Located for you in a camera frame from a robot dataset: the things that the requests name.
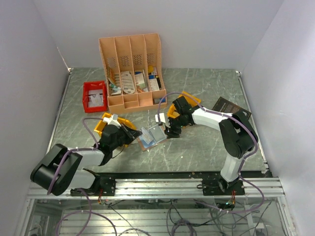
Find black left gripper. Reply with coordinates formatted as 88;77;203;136
110;122;142;150

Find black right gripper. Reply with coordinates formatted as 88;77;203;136
164;115;189;138

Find black card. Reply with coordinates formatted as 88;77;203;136
149;125;166;143

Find white card from red bin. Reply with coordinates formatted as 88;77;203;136
141;127;154;145

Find pink leather card holder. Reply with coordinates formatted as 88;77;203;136
137;125;167;151

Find yellow bin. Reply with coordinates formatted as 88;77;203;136
167;91;201;118
94;113;142;152

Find red plastic bin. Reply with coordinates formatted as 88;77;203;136
82;81;107;113

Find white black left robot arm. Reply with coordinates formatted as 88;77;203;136
30;124;142;196

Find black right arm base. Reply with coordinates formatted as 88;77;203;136
197;178;245;196

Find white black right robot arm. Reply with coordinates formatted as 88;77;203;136
155;94;258;195

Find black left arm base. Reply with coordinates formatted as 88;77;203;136
68;170;116;196

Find cards in red bin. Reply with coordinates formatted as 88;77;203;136
88;89;104;107

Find white oval perforated board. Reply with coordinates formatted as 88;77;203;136
121;71;136;94

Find white box in organizer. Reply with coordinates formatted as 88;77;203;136
135;72;147;89

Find black book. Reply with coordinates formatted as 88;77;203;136
212;97;252;119

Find peach plastic desk organizer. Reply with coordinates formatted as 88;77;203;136
99;33;167;114

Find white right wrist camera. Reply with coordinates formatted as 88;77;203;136
155;113;169;127

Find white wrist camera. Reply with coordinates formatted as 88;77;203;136
103;113;121;127
155;113;169;127

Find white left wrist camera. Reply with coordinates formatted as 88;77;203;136
103;113;121;127

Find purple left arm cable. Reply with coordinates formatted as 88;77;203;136
46;117;119;236

